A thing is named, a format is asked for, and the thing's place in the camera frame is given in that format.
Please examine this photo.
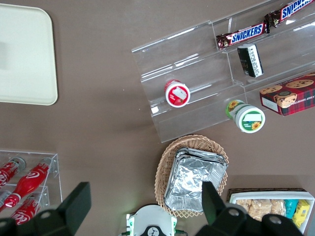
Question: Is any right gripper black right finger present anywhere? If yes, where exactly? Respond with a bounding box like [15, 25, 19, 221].
[195, 181, 303, 236]

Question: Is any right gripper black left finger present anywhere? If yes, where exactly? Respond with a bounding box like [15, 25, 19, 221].
[0, 181, 92, 236]

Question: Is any aluminium foil tray stack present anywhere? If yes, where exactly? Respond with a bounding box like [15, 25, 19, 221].
[164, 147, 228, 212]

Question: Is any light oval wicker basket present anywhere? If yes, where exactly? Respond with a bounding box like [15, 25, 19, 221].
[154, 134, 229, 219]

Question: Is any cream plastic serving tray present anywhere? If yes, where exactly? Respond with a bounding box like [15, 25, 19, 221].
[0, 3, 59, 106]

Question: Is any clear bag of crackers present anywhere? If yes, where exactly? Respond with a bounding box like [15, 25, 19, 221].
[235, 198, 271, 222]
[270, 198, 287, 217]

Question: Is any red Coca-Cola bottle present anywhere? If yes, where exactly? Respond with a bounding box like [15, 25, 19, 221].
[11, 194, 42, 226]
[0, 156, 27, 189]
[3, 157, 54, 209]

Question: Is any clear acrylic bottle rack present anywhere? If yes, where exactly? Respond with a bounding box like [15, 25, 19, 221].
[0, 149, 63, 222]

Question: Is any white rectangular snack bin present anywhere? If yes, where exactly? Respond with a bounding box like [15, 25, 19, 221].
[229, 191, 315, 234]

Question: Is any teal snack packet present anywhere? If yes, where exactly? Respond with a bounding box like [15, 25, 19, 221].
[284, 199, 300, 219]

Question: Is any yellow snack packet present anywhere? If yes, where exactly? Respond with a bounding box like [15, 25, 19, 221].
[292, 199, 311, 228]

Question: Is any green sunflower lidded cup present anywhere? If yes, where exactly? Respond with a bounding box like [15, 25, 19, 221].
[225, 99, 266, 134]

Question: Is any red strawberry yogurt cup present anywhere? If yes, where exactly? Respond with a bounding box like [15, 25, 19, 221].
[164, 79, 191, 108]

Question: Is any red tartan cookie box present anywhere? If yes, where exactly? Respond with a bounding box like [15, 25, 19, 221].
[259, 72, 315, 118]

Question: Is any clear acrylic stepped shelf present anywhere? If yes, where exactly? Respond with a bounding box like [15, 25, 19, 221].
[131, 0, 315, 144]

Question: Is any small black chocolate box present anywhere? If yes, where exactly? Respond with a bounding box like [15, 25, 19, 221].
[237, 43, 265, 79]

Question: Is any Snickers chocolate bar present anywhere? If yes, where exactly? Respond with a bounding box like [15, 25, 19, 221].
[216, 22, 271, 51]
[264, 0, 315, 28]

